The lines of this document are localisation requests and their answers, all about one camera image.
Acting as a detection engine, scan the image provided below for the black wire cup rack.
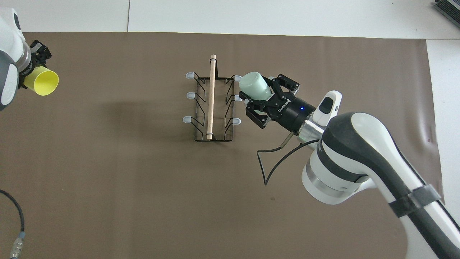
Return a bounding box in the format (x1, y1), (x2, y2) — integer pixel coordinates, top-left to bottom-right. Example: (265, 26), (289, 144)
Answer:
(183, 54), (243, 143)

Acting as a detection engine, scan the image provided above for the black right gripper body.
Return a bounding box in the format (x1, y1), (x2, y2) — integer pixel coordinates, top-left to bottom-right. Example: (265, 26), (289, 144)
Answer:
(269, 94), (317, 133)

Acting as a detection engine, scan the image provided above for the yellow plastic cup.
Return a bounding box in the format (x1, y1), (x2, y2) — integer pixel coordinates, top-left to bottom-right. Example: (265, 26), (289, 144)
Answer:
(22, 69), (59, 96)

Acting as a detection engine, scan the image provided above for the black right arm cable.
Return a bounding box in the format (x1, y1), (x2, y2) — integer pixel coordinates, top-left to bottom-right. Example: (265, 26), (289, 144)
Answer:
(257, 131), (321, 186)

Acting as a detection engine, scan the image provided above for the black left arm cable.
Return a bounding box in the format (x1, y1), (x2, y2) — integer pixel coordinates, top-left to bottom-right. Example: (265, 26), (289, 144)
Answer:
(0, 189), (26, 259)

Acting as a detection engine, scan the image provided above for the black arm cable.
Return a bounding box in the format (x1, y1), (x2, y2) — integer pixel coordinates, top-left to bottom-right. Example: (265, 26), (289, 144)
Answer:
(0, 189), (26, 259)
(257, 131), (321, 186)

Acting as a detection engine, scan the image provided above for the brown paper table mat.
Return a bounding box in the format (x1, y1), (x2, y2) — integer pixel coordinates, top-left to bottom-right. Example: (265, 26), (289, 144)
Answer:
(0, 32), (452, 259)

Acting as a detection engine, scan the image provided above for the grey ribbed device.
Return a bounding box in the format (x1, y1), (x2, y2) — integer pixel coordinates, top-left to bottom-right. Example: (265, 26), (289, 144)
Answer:
(434, 0), (460, 18)

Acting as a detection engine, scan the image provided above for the pale green plastic cup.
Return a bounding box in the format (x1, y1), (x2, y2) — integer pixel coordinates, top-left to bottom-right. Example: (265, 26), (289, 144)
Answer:
(239, 72), (274, 101)

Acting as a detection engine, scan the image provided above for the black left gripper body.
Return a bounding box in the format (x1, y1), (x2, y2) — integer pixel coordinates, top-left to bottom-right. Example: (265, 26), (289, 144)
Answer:
(18, 54), (38, 80)

